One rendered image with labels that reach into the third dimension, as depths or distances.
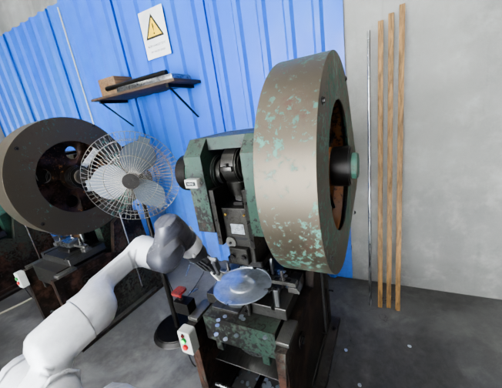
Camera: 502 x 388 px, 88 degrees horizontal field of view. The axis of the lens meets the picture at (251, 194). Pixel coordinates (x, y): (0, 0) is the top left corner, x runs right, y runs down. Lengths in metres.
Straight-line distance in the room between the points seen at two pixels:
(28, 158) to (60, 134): 0.25
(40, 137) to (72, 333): 1.58
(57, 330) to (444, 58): 2.28
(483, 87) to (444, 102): 0.20
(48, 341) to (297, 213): 0.62
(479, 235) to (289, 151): 1.99
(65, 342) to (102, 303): 0.10
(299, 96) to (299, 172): 0.21
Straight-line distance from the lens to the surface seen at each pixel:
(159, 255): 0.84
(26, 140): 2.12
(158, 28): 2.96
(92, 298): 0.77
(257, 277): 1.40
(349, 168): 1.02
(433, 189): 2.33
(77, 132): 2.25
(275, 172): 0.72
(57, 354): 0.75
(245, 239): 1.26
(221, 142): 1.19
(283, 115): 0.75
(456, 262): 2.60
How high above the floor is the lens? 1.57
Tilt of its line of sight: 17 degrees down
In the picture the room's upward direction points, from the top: 9 degrees counter-clockwise
